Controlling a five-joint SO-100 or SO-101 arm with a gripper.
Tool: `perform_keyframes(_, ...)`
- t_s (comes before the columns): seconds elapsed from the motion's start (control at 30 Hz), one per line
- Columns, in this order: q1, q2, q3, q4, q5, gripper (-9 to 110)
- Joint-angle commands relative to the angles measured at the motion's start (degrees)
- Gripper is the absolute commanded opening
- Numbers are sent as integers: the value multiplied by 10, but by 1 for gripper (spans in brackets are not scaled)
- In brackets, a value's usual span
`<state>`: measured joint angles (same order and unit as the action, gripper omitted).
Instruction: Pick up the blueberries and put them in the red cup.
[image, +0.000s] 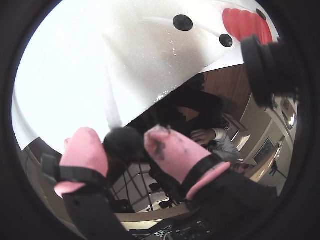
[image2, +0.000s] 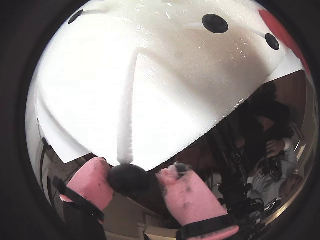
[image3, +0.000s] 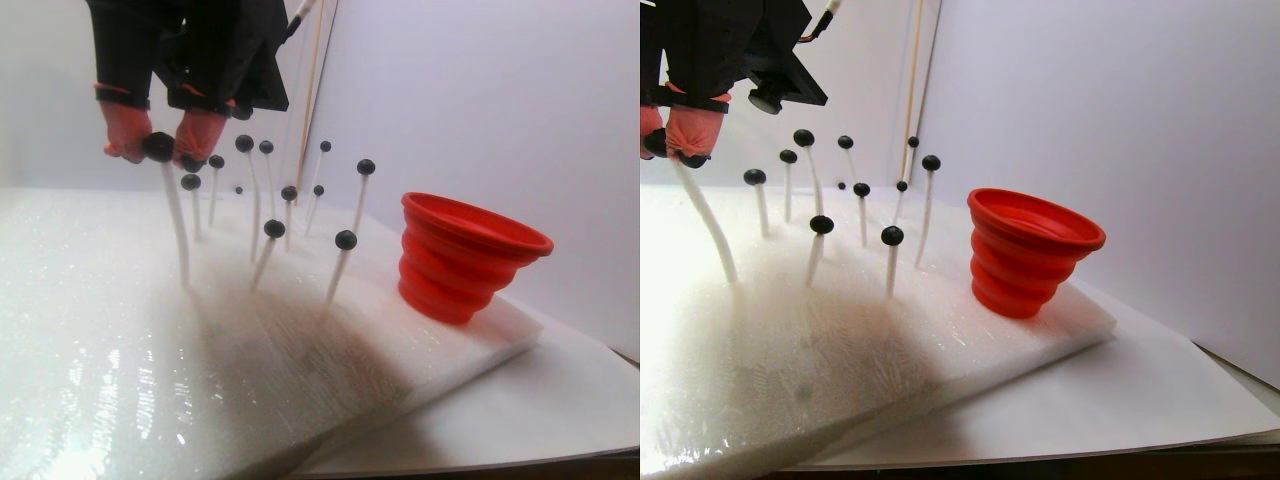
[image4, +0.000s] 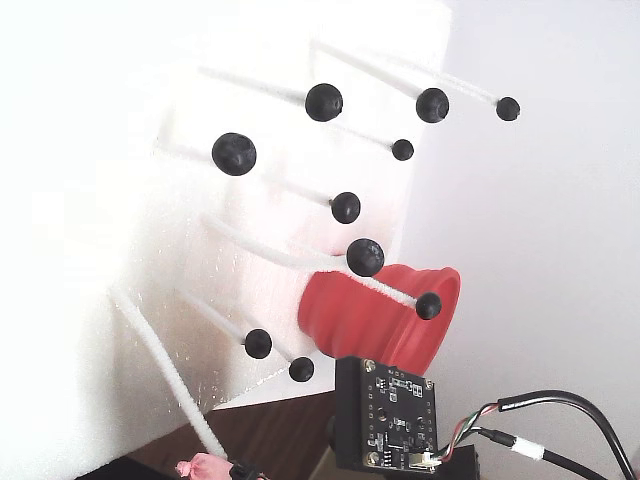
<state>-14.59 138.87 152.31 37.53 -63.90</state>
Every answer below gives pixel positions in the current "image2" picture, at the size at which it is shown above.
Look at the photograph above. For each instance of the white foam block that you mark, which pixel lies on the white foam block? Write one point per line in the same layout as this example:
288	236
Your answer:
187	87

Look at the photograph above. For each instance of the pink padded gripper finger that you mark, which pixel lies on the pink padded gripper finger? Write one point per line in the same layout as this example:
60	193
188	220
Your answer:
190	200
90	185

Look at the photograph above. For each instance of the person in grey sweater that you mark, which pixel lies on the person in grey sweater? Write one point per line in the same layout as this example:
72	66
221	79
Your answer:
260	185

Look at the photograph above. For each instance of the red collapsible silicone cup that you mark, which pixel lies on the red collapsible silicone cup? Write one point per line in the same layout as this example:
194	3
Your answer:
277	25

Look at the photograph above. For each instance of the white paper sheet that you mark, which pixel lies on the white paper sheet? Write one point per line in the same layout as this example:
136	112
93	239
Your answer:
57	140

